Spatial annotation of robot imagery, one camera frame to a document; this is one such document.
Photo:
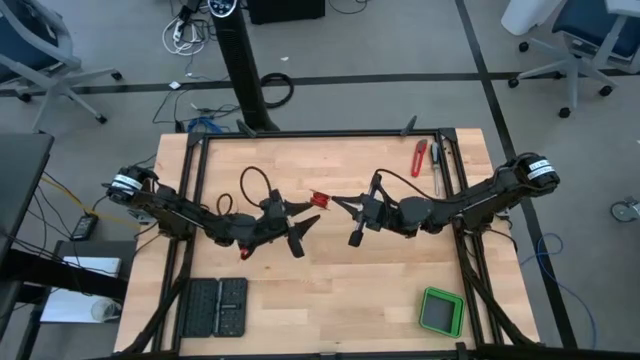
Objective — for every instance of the clear plastic cup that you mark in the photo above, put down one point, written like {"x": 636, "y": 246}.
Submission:
{"x": 105, "y": 310}

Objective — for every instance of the white trash bin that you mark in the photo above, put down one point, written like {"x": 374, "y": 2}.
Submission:
{"x": 527, "y": 15}

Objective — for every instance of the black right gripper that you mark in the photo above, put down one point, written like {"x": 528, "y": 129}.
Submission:
{"x": 356, "y": 235}

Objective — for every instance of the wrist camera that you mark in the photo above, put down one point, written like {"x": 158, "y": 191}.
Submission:
{"x": 272, "y": 210}
{"x": 377, "y": 209}

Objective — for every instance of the green square tray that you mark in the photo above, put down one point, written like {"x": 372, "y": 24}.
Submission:
{"x": 441, "y": 312}

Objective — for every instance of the grey blue office chair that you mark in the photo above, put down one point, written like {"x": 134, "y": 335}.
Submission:
{"x": 35, "y": 55}
{"x": 590, "y": 25}

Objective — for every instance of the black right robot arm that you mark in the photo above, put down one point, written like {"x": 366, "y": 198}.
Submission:
{"x": 480, "y": 195}

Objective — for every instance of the small red tag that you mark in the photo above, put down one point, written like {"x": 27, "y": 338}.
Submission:
{"x": 245, "y": 253}

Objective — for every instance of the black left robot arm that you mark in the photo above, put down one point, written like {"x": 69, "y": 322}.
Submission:
{"x": 175, "y": 210}

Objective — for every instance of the black aluminium table frame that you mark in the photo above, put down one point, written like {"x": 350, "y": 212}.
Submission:
{"x": 197, "y": 165}

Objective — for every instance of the black bit set case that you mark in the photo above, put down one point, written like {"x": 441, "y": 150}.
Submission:
{"x": 215, "y": 307}

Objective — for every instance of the black power adapter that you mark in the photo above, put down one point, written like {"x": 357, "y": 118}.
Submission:
{"x": 84, "y": 227}

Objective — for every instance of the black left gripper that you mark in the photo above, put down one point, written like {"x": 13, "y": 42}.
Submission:
{"x": 297, "y": 247}

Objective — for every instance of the white flat box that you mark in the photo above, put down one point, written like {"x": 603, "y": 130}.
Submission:
{"x": 92, "y": 265}

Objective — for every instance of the small white floor plug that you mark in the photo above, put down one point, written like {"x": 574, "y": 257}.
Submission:
{"x": 174, "y": 85}

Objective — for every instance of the grey caster wheel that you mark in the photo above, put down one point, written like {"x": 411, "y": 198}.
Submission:
{"x": 624, "y": 211}

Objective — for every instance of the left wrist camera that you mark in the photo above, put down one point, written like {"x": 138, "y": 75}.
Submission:
{"x": 272, "y": 210}

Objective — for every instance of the red utility knife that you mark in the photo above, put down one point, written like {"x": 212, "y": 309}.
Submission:
{"x": 418, "y": 160}

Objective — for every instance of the black desk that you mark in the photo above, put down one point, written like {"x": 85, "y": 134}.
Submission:
{"x": 20, "y": 175}

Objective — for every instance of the black tower fan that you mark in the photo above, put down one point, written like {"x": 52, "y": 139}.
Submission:
{"x": 242, "y": 65}

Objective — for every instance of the black floor box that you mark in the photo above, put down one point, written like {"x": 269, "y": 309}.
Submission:
{"x": 285, "y": 11}

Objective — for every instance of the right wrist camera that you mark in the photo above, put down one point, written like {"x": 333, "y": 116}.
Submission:
{"x": 377, "y": 209}

